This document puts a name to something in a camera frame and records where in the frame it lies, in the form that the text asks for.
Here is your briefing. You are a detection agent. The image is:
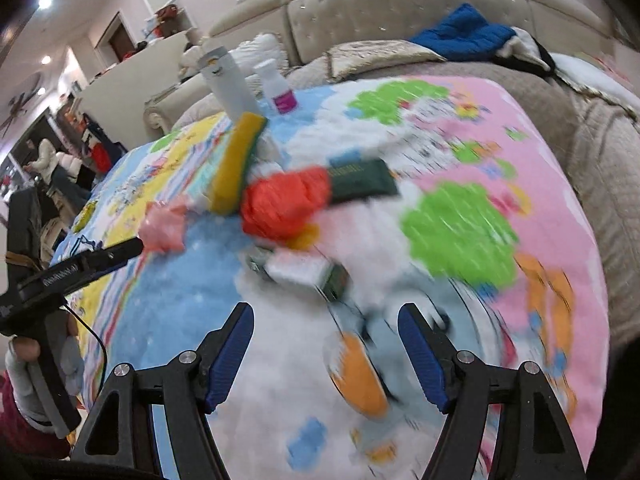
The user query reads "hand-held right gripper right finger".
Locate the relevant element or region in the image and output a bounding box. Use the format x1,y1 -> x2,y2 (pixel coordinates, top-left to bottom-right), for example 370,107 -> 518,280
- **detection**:
397,302 -> 586,480

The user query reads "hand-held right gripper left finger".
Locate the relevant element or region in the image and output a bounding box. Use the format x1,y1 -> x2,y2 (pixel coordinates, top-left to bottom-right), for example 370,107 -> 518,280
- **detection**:
70,302 -> 255,480

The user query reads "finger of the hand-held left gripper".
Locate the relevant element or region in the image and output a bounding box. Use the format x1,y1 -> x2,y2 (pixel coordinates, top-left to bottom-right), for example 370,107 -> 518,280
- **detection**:
92,237 -> 146,275

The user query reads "pink plastic wrapper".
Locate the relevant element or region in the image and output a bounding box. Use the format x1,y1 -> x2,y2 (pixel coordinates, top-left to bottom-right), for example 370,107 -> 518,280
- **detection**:
139,202 -> 187,254

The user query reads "red sleeved left forearm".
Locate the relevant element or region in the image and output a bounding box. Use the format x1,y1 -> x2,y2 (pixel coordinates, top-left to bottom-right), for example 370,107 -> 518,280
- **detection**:
0,375 -> 71,461

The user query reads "person's left hand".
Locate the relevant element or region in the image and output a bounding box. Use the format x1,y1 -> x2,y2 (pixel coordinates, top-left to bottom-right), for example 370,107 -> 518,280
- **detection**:
5,310 -> 86,431

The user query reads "printed cartoon blanket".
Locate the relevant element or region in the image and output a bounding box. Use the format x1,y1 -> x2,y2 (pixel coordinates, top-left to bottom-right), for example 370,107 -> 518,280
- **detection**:
50,75 -> 611,480

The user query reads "white box with dark ends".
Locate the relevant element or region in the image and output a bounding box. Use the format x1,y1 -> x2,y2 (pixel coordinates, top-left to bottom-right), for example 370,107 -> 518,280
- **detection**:
247,250 -> 351,303

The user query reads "yellow sponge cloth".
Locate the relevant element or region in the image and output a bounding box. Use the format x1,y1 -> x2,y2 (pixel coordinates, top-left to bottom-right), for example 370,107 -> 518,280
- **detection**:
207,112 -> 268,215

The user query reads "orange-red plastic bag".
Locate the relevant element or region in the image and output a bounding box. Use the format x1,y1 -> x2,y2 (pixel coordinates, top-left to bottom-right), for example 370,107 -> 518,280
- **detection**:
241,166 -> 332,238

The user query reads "white crumpled tissue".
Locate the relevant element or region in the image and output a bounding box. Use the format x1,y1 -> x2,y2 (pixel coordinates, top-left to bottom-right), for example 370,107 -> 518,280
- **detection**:
252,132 -> 288,176

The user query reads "dark green packet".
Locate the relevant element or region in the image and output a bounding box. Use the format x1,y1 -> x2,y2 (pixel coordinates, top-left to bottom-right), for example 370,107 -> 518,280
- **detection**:
327,157 -> 401,206

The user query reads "white thermos bottle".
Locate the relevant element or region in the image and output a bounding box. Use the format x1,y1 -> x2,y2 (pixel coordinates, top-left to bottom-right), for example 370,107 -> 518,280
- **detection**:
197,42 -> 261,121

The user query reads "brown door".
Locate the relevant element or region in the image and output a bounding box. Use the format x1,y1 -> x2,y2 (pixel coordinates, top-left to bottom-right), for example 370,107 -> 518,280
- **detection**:
107,12 -> 138,63

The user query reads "white pill bottle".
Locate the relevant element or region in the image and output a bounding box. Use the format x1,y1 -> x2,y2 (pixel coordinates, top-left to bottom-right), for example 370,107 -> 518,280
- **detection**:
252,58 -> 299,115

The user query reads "white ruffled pillow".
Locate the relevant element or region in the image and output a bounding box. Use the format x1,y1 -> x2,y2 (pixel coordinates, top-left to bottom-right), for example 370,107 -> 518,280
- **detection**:
232,34 -> 290,68

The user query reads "gold patterned cushion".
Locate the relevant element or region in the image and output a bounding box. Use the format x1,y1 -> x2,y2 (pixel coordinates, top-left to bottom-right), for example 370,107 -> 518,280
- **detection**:
324,40 -> 447,81

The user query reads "black and white garment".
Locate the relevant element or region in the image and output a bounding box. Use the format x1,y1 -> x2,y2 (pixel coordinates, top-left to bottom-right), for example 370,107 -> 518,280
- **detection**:
492,27 -> 557,73

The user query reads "plain white pillow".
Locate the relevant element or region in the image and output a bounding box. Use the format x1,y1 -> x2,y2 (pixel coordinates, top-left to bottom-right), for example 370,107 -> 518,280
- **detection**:
552,52 -> 640,111

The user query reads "blue knitted cloth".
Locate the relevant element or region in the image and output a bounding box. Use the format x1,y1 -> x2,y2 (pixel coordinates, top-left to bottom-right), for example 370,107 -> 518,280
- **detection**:
409,2 -> 517,61

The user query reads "beige sofa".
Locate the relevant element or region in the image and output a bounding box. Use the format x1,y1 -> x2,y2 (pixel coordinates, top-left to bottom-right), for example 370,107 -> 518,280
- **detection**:
144,0 -> 618,136

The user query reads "black cable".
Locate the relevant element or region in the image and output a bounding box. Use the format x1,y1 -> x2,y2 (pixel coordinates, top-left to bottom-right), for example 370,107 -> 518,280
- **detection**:
60,305 -> 108,396

